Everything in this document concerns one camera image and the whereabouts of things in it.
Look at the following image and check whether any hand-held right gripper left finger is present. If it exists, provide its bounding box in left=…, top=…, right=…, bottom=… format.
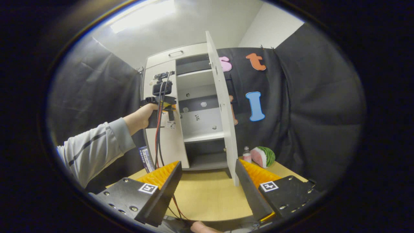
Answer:
left=89, top=161, right=182, bottom=227

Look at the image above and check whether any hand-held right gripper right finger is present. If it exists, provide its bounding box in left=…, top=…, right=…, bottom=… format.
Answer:
left=235, top=159, right=321, bottom=222

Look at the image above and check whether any beige double-door shoe cabinet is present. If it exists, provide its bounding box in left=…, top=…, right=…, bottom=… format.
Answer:
left=142, top=31, right=240, bottom=187

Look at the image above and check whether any beige cabinet drawer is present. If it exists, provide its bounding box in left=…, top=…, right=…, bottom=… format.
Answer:
left=146, top=43, right=209, bottom=69

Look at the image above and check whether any toy watermelon slice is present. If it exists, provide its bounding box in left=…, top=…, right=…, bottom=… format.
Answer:
left=251, top=146, right=276, bottom=168

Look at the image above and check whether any dark blue book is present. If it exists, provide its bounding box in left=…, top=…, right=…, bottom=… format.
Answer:
left=138, top=146, right=156, bottom=173

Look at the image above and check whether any black backdrop cloth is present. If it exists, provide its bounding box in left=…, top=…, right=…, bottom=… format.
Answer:
left=47, top=23, right=366, bottom=194

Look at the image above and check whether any red and black cable bundle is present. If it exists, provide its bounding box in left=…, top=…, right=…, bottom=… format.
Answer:
left=154, top=72, right=190, bottom=221

